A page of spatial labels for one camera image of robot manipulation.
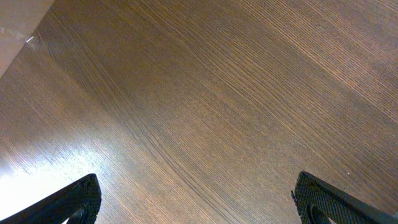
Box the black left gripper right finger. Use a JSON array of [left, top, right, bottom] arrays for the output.
[[291, 171, 397, 224]]

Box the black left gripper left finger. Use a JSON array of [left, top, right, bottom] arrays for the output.
[[1, 174, 101, 224]]

